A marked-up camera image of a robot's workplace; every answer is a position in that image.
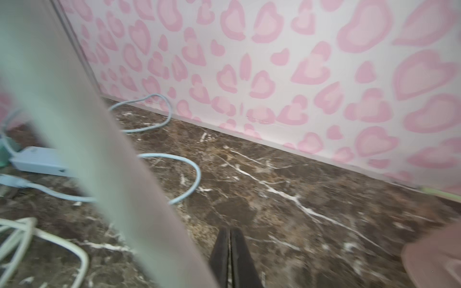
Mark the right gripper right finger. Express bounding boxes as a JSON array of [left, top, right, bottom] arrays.
[[230, 228, 263, 288]]

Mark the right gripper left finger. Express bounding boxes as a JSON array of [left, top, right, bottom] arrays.
[[208, 228, 230, 288]]

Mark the white power strip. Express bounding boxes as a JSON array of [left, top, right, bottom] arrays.
[[1, 1, 217, 288]]

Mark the light blue power strip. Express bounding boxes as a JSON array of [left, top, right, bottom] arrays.
[[10, 146, 73, 177]]

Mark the pink pencil cup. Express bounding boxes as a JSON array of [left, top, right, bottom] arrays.
[[402, 222, 461, 288]]

